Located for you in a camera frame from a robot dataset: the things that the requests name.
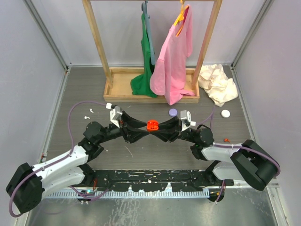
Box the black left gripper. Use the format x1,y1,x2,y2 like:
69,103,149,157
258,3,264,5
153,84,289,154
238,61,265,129
97,111,149,144

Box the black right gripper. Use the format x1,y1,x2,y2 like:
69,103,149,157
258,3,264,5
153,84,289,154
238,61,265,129
150,115,196,143

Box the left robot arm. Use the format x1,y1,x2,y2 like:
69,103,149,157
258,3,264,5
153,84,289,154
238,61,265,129
6,108,149,218

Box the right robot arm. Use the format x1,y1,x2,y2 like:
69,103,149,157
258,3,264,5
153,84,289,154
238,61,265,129
147,117,281,191

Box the green shirt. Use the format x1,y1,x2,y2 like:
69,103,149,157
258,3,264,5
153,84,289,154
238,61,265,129
130,14,157,98

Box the wooden clothes rack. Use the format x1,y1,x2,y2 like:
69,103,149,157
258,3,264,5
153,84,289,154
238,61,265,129
82,0,222,105

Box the pink t-shirt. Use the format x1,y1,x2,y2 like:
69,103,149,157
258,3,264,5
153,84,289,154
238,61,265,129
150,4,194,105

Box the cream crumpled cloth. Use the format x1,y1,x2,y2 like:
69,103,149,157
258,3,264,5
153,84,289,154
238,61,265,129
198,64,238,107

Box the yellow clothes hanger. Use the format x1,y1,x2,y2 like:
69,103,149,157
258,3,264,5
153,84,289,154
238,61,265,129
174,0,189,37

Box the grey clothes hanger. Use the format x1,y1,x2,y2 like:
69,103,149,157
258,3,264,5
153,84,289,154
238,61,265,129
142,0,156,65

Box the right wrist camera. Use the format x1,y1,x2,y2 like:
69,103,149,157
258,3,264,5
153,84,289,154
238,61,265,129
180,110,196,132

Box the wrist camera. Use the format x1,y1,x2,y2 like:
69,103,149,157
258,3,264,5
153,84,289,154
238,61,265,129
106,103,123,128
180,110,196,132

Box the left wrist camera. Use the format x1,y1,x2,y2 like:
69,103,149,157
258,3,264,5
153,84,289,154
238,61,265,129
106,103,123,128

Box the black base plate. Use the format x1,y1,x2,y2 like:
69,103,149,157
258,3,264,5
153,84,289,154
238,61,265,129
76,169,222,192

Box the slotted cable duct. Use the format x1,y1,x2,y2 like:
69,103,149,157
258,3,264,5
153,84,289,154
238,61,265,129
47,187,210,199

